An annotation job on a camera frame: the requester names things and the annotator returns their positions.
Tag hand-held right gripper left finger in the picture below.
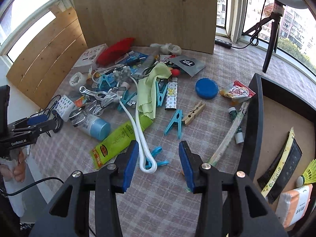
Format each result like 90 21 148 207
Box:
29 140 139 237

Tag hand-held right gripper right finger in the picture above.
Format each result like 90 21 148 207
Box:
178 141 289 237

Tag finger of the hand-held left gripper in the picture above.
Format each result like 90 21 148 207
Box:
11 119 58 137
7 115 48 132

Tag white bent hanger loop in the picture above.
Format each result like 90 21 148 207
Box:
118 75 158 173

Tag green squeeze tube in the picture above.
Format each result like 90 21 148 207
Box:
89 114 154 171

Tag blue clothespin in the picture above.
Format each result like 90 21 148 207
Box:
117 90 138 112
155 79 169 107
164 109 183 139

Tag chopsticks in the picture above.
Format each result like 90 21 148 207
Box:
207 101 250 166

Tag wooden clothespin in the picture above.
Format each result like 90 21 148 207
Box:
182 100 206 126

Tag chrome metal tool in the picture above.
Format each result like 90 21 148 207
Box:
79 86 105 102

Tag white USB cable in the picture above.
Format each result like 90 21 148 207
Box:
92 89 124 116

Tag green microfiber cloth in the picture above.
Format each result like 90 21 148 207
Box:
136 63 172 119

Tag blue round lid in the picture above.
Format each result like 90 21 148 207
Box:
195 78 219 100

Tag black storage box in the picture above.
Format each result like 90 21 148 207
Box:
238 73 316 237

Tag grey ball cluster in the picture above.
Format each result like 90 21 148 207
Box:
112 67 132 82

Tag pink plaid cloth desktop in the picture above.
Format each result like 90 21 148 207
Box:
30 45 316 237

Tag person's left hand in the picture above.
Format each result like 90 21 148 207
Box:
6 150 27 182

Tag blue dotted white pack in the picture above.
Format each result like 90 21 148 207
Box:
55 95 77 122

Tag white round plastic device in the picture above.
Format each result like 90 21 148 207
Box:
69 72 86 87

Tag pine slat panel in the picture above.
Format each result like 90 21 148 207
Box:
6 6 88 109

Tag green white small tube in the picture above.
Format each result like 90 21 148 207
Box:
228 107 245 145

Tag patterned lighter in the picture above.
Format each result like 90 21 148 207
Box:
165 77 179 111

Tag large teal clothespin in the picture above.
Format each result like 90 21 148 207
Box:
97 73 117 90

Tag white printed box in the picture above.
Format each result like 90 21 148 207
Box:
71 44 109 69

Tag red white snack packet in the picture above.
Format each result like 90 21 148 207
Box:
219 80 256 105

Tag black silver pen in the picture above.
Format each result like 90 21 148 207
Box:
106 63 131 74

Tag metal folding scissors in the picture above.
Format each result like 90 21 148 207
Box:
141 64 155 76

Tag blue foil packet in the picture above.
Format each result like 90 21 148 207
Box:
128 63 144 76
123 52 149 66

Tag yellow strip packet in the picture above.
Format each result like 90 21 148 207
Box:
261 127 296 198

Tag grey square packet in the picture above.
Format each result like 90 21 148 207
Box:
170 55 206 77

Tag red cloth pouch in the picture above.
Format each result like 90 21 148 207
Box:
96 38 136 66

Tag black gel pen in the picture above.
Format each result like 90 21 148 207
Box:
118 56 147 66

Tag black long packet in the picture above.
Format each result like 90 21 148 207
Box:
257 141 303 205

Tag orange white tissue pack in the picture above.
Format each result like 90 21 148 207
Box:
275 184 314 229

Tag crumpled white plastic bag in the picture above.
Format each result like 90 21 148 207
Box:
150 43 182 55

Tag white framed window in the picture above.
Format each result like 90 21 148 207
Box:
0 0 74 66
216 0 316 76

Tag yellow shuttlecock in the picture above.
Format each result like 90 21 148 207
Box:
296 158 316 187

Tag black power strip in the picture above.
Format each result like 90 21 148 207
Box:
214 38 233 49

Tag black tripod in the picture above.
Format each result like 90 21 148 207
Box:
243 1 284 74

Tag light wooden back board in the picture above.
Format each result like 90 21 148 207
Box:
70 0 218 55

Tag black USB cable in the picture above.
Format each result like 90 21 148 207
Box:
39 94 63 134

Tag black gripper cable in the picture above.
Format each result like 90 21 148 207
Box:
7 176 65 197

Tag black ring light cable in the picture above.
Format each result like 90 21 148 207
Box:
231 0 269 49

